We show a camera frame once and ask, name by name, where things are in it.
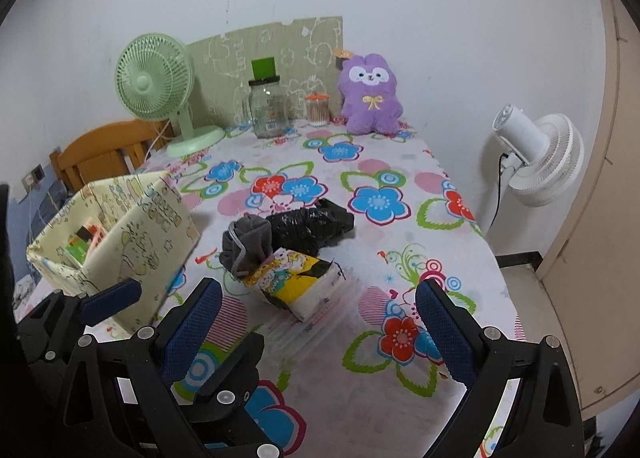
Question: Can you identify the green printed wall board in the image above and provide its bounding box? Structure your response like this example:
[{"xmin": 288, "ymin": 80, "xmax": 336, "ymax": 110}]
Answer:
[{"xmin": 186, "ymin": 15, "xmax": 345, "ymax": 129}]

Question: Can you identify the yellow cartoon tissue packet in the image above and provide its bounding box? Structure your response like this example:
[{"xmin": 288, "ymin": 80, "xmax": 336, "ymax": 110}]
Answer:
[{"xmin": 242, "ymin": 247, "xmax": 346, "ymax": 321}]

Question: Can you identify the beige door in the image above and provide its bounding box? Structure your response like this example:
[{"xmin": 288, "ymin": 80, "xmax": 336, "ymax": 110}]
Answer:
[{"xmin": 540, "ymin": 0, "xmax": 640, "ymax": 414}]

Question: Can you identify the green tissue packet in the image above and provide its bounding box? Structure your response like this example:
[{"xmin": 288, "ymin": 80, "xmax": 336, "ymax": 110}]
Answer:
[{"xmin": 64, "ymin": 222, "xmax": 108, "ymax": 269}]

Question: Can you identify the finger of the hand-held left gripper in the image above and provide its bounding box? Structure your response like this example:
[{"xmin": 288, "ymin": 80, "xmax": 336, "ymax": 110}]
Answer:
[
  {"xmin": 81, "ymin": 279, "xmax": 143, "ymax": 326},
  {"xmin": 187, "ymin": 332, "xmax": 266, "ymax": 421}
]

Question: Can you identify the cotton swab container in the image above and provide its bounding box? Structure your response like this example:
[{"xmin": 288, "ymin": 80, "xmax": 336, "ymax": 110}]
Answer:
[{"xmin": 305, "ymin": 94, "xmax": 331, "ymax": 126}]

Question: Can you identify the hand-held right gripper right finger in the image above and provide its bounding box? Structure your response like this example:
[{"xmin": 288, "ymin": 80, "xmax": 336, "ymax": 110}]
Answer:
[{"xmin": 415, "ymin": 279, "xmax": 586, "ymax": 458}]

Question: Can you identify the purple plush bunny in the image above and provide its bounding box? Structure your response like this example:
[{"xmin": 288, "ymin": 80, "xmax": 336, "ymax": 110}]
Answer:
[{"xmin": 334, "ymin": 48, "xmax": 405, "ymax": 135}]

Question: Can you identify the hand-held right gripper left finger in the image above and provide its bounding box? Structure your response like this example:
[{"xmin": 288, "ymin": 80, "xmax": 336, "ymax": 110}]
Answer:
[{"xmin": 55, "ymin": 277, "xmax": 223, "ymax": 458}]

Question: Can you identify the wooden chair back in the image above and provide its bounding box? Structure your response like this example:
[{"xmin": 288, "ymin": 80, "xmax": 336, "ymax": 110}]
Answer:
[{"xmin": 49, "ymin": 120, "xmax": 176, "ymax": 193}]

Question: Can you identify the white standing fan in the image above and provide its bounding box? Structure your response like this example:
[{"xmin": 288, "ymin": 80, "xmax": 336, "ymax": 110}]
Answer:
[{"xmin": 480, "ymin": 105, "xmax": 585, "ymax": 239}]

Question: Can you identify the green desk fan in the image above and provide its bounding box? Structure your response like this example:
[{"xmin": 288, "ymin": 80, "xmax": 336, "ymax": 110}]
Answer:
[{"xmin": 115, "ymin": 32, "xmax": 227, "ymax": 159}]

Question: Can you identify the grey plaid pillow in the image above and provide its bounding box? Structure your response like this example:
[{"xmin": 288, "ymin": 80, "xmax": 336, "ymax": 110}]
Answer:
[{"xmin": 27, "ymin": 183, "xmax": 76, "ymax": 239}]

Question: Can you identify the glass jar with green lid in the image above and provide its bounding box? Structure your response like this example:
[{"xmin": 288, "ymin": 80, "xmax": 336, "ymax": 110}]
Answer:
[{"xmin": 242, "ymin": 58, "xmax": 293, "ymax": 139}]

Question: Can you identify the black fan cable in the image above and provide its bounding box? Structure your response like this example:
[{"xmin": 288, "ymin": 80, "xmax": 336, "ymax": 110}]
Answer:
[{"xmin": 486, "ymin": 153, "xmax": 506, "ymax": 236}]

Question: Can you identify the black plastic bag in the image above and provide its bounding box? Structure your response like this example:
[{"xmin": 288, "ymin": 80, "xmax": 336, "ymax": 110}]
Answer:
[{"xmin": 267, "ymin": 198, "xmax": 355, "ymax": 253}]

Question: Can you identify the grey sock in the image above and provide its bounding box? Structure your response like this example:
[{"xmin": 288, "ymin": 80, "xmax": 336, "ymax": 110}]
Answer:
[{"xmin": 220, "ymin": 215, "xmax": 275, "ymax": 279}]

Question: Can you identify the yellow printed fabric storage box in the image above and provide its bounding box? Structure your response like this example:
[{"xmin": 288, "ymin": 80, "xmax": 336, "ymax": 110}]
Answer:
[{"xmin": 26, "ymin": 170, "xmax": 202, "ymax": 339}]

